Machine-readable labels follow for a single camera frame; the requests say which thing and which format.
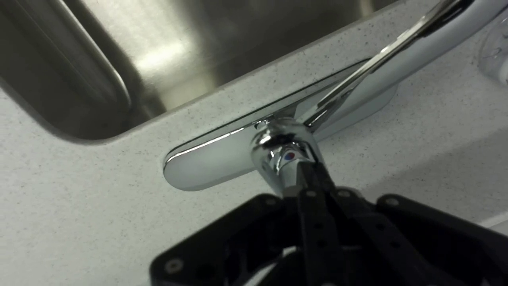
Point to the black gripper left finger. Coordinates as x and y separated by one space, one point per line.
268 242

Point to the stainless steel sink basin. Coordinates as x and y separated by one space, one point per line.
95 69

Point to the chrome sink faucet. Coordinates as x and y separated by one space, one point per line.
276 137

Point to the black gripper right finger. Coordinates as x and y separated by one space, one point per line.
408 243

